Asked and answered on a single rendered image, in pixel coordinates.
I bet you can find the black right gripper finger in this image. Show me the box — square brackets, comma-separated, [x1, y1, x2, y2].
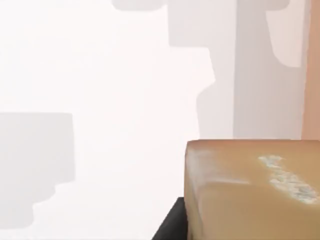
[150, 196, 189, 240]

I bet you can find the shallow salmon-coloured box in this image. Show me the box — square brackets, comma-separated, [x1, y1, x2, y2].
[301, 0, 320, 141]

